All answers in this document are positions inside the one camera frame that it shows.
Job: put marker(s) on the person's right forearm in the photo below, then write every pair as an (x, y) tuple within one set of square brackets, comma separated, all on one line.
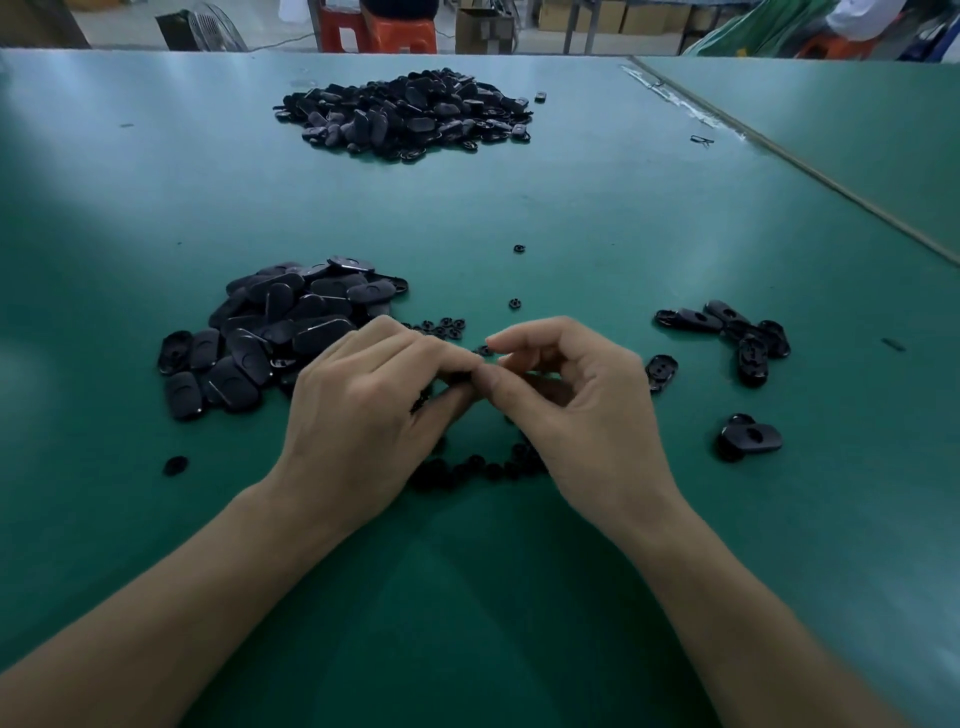
[(758, 645)]

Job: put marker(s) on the person's left forearm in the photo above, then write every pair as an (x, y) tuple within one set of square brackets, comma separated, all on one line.
[(150, 630)]

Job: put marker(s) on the red plastic stool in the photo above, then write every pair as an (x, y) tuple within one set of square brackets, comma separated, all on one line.
[(833, 45), (401, 33), (341, 27)]

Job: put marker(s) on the pile of black oval shells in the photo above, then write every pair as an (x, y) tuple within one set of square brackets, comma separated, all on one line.
[(743, 345)]

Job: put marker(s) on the large brown cardboard box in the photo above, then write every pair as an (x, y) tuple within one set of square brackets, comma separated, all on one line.
[(42, 23)]

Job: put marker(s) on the person's right hand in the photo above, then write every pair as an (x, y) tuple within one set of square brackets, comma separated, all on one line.
[(600, 435)]

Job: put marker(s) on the person's left hand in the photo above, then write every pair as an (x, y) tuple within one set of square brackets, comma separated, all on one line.
[(360, 428)]

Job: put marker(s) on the green striped bag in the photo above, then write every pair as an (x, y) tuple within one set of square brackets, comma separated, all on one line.
[(758, 30)]

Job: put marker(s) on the small open cardboard box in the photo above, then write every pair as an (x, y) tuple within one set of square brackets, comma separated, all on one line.
[(486, 30)]

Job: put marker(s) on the pile of small black buttons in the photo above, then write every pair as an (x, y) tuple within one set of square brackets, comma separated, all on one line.
[(480, 465)]

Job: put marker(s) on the grey floor fan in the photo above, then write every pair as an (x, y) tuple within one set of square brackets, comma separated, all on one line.
[(200, 27)]

